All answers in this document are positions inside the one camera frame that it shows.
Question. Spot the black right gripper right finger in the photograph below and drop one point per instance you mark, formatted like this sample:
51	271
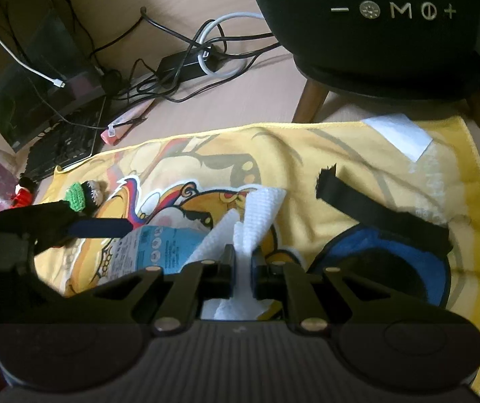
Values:
312	303

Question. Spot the black computer monitor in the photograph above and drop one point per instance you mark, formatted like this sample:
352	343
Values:
44	72

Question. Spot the red black small figurine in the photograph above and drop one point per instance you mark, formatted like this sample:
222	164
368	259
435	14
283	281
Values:
24	192

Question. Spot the pink tube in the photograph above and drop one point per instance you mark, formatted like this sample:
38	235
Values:
118	128

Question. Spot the white paper towel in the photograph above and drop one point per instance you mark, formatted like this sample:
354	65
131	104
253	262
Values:
245	232

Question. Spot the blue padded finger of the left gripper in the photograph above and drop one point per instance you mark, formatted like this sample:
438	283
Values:
100	228

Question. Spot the green brown crochet toy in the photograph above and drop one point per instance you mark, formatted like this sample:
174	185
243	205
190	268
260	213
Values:
85	197

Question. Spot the yellow cartoon printed towel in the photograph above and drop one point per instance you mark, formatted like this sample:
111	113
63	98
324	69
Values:
211	173

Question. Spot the black power adapter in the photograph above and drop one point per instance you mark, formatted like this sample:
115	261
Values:
178	68

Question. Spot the blue wet wipes packet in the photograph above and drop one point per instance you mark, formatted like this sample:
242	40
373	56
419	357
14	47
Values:
150	246

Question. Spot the black keyboard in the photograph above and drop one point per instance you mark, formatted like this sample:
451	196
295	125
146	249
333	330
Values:
65	145

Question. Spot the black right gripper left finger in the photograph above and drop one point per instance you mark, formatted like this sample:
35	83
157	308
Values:
167	304

